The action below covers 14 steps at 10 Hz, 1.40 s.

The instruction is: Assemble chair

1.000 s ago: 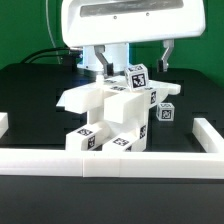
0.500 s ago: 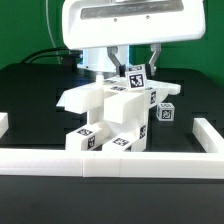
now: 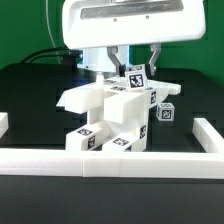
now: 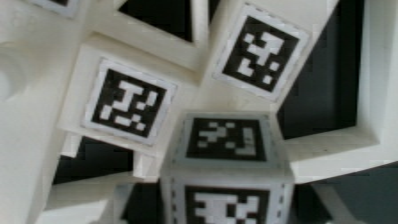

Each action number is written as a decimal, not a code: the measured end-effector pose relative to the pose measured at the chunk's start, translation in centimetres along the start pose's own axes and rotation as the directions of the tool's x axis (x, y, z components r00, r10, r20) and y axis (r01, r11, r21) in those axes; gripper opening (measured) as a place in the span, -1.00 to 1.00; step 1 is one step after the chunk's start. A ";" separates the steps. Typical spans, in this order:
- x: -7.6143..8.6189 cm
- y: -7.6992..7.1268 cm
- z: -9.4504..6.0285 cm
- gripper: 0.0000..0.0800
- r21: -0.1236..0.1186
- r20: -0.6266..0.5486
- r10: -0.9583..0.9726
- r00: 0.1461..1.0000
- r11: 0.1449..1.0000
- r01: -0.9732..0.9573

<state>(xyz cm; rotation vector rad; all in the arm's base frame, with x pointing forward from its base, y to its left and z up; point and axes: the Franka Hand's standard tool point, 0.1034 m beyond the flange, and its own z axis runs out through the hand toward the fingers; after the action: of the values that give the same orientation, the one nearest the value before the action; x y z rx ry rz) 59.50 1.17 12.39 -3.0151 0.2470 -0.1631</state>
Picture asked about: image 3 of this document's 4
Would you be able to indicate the white chair seat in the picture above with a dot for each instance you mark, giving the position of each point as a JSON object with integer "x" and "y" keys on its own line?
{"x": 126, "y": 123}

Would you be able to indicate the white chair back frame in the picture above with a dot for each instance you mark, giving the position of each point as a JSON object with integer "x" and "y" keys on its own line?
{"x": 112, "y": 95}

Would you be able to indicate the white U-shaped fence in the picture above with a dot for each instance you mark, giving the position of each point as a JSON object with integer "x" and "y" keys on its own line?
{"x": 206, "y": 165}

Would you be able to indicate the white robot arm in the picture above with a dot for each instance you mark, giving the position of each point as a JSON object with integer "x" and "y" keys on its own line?
{"x": 97, "y": 60}

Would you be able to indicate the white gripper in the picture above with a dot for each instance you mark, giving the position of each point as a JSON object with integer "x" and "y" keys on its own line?
{"x": 105, "y": 23}

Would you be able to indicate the white part at left edge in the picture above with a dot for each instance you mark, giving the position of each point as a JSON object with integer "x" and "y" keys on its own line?
{"x": 3, "y": 123}

